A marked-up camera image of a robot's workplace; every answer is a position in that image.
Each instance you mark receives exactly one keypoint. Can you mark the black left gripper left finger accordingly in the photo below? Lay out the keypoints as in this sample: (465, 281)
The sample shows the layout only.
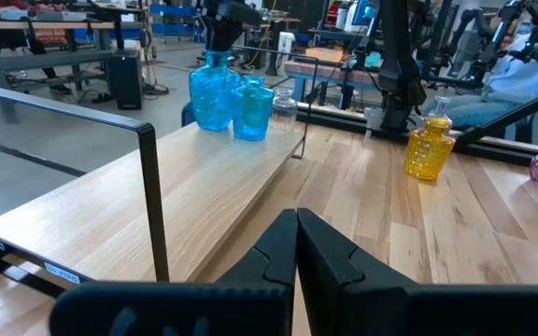
(276, 252)

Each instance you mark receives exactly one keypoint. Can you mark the blue textured glass vase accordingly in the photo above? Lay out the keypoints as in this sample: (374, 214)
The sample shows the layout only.
(210, 98)
(251, 114)

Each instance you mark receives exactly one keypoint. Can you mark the yellow bumpy glass vase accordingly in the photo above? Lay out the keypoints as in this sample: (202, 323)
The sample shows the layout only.
(428, 154)

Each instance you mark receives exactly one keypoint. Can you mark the blue storage bin shelving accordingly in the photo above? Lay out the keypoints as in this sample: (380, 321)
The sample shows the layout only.
(175, 18)

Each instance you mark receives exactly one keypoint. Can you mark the wooden workbench grey legs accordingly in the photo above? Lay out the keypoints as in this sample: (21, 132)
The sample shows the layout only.
(49, 60)

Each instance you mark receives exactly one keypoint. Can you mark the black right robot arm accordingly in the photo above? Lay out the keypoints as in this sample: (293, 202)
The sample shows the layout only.
(397, 70)

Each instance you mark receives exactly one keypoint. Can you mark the white cylinder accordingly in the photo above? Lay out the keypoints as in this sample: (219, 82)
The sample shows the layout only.
(287, 42)

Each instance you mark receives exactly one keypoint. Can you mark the black aluminium rig frame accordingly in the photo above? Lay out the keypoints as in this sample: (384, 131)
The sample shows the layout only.
(493, 147)

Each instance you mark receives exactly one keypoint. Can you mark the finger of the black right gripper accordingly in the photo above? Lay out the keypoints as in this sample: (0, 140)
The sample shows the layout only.
(214, 35)
(230, 36)

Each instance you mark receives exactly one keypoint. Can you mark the black computer tower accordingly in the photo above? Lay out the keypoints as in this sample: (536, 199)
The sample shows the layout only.
(125, 79)

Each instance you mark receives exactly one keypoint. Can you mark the blue chair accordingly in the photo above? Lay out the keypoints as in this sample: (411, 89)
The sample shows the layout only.
(187, 114)

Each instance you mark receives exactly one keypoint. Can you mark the wooden shelf black frame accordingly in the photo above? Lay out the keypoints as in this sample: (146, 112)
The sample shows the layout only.
(180, 196)

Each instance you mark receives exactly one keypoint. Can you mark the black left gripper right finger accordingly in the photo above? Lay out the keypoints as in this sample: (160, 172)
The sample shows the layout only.
(325, 261)

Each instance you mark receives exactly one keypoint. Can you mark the background wooden table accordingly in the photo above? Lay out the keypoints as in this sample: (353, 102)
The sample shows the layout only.
(325, 70)

